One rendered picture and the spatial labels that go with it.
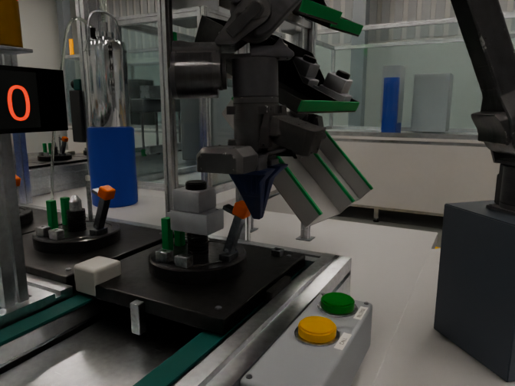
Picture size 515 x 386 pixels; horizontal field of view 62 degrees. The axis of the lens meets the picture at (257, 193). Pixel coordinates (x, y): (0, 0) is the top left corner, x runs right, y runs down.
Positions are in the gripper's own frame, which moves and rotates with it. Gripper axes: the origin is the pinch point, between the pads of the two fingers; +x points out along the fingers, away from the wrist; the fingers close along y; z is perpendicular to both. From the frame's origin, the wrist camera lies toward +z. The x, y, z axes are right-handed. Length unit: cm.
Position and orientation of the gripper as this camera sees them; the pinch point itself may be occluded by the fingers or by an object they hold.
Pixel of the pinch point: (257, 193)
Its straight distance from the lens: 55.9
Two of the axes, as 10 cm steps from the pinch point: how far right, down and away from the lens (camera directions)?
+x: 0.2, 9.8, 1.9
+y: 4.7, -1.8, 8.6
